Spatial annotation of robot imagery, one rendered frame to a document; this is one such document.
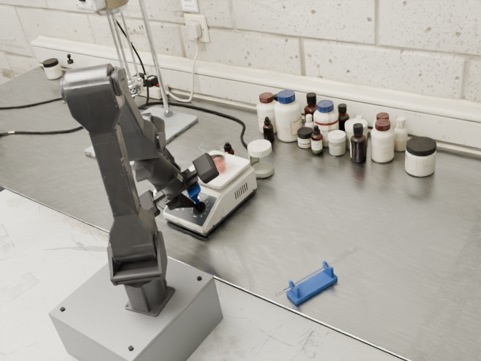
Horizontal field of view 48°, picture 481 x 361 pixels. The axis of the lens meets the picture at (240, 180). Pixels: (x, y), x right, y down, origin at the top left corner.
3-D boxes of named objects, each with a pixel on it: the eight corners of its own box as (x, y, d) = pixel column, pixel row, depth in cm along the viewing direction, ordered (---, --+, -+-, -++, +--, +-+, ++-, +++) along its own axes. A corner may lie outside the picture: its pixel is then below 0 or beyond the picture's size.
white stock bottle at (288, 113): (275, 142, 150) (270, 99, 142) (279, 129, 155) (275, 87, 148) (301, 142, 148) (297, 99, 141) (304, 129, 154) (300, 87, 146)
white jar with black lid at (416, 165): (440, 167, 130) (442, 141, 126) (424, 180, 126) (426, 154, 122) (415, 158, 134) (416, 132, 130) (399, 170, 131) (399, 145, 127)
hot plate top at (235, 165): (220, 190, 121) (219, 187, 120) (180, 177, 127) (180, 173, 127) (252, 163, 128) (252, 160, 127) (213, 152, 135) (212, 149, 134)
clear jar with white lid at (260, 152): (278, 167, 139) (275, 140, 135) (269, 180, 135) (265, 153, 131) (257, 164, 142) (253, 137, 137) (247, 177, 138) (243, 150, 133)
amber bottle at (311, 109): (303, 133, 152) (300, 97, 146) (308, 125, 155) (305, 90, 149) (319, 134, 150) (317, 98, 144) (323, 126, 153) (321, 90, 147)
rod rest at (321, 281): (296, 305, 101) (294, 291, 99) (285, 294, 103) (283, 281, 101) (338, 280, 104) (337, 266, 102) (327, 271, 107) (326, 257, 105)
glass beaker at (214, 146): (221, 162, 129) (216, 132, 125) (232, 171, 125) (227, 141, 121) (199, 171, 127) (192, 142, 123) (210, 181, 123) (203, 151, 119)
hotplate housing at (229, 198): (205, 238, 120) (199, 210, 115) (164, 221, 127) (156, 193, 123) (264, 185, 133) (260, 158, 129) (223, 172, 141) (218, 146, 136)
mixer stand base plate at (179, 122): (130, 169, 149) (129, 165, 148) (83, 153, 160) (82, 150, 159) (199, 119, 167) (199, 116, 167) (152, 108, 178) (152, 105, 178)
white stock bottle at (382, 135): (387, 165, 133) (388, 130, 128) (366, 160, 137) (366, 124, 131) (397, 154, 137) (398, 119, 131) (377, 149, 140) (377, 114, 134)
